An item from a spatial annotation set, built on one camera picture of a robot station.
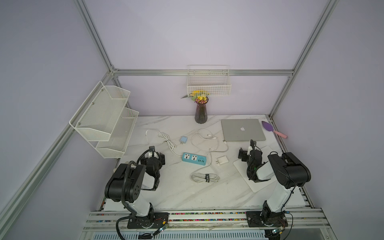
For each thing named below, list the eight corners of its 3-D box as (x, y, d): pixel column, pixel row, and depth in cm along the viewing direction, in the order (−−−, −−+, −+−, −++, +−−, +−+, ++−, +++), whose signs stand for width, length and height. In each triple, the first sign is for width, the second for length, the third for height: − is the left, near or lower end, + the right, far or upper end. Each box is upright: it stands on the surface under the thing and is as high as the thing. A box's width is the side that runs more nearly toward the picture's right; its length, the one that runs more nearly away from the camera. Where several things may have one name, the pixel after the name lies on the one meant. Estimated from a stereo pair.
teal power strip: (180, 161, 96) (180, 159, 94) (183, 153, 100) (182, 151, 98) (205, 165, 94) (205, 164, 92) (206, 158, 98) (206, 156, 96)
